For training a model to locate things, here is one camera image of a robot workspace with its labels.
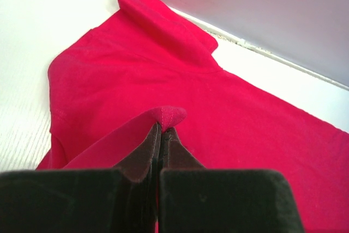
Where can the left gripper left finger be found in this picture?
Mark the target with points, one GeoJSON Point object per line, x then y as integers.
{"type": "Point", "coordinates": [142, 162]}

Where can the magenta t shirt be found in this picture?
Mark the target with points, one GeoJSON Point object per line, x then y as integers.
{"type": "Point", "coordinates": [147, 65]}

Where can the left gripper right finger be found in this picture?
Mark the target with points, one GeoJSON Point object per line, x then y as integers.
{"type": "Point", "coordinates": [173, 155]}

